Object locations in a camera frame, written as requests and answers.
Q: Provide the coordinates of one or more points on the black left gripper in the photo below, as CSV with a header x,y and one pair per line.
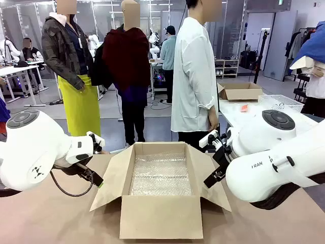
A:
x,y
83,170

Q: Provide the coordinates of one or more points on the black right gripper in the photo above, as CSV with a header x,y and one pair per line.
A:
x,y
222,155

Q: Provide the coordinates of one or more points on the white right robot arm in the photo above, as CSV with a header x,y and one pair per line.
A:
x,y
266,165

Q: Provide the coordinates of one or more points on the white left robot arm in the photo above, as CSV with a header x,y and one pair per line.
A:
x,y
33,142

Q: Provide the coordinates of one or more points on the person's right hand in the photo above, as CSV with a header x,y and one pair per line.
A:
x,y
213,120

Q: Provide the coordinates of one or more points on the clear bubble wrap sheet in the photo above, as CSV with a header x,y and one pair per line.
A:
x,y
161,175

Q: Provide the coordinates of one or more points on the open brown cardboard box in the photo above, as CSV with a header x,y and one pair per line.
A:
x,y
160,218

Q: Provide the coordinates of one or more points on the small orange item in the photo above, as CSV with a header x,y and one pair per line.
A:
x,y
244,108

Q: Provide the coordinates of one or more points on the mannequin with yellow skirt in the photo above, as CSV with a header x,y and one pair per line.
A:
x,y
76,101

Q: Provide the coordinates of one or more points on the small open cardboard box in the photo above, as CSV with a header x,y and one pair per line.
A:
x,y
241,94

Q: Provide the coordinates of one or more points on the white plastic mesh basket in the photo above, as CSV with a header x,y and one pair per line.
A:
x,y
279,101

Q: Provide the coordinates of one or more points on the person in white coat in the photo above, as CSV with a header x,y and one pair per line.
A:
x,y
193,76

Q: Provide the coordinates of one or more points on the white shoe rack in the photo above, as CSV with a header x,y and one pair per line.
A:
x,y
227,68

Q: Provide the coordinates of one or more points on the black equipment case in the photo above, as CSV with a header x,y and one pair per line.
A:
x,y
247,59

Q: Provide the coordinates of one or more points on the mannequin with maroon shawl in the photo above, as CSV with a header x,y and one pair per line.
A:
x,y
127,58

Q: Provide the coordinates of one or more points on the black tripod stand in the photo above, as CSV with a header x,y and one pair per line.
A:
x,y
261,56

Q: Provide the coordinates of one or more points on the person in teal shirt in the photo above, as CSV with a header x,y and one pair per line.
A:
x,y
168,53

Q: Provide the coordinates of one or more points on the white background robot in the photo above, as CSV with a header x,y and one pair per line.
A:
x,y
8,49
93,43
153,42

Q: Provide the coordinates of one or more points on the white office desk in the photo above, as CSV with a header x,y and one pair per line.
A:
x,y
15,69

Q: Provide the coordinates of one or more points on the seated person in dark jacket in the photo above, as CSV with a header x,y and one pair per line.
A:
x,y
31,52

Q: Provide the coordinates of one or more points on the clothes rack with garments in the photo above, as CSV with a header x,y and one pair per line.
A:
x,y
295,43

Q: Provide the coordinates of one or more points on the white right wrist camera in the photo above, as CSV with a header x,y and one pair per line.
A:
x,y
208,138

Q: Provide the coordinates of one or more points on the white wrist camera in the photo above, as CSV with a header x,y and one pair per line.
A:
x,y
99,141
208,138

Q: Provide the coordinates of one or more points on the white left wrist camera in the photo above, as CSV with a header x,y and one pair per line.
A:
x,y
99,141

